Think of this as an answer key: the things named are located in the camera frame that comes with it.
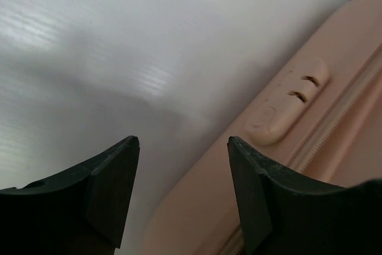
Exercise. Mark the pink hard-shell suitcase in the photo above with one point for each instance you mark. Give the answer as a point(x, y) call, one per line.
point(319, 116)

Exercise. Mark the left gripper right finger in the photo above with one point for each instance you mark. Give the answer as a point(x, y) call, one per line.
point(284, 212)

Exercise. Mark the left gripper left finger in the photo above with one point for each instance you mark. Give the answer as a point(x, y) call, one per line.
point(81, 210)

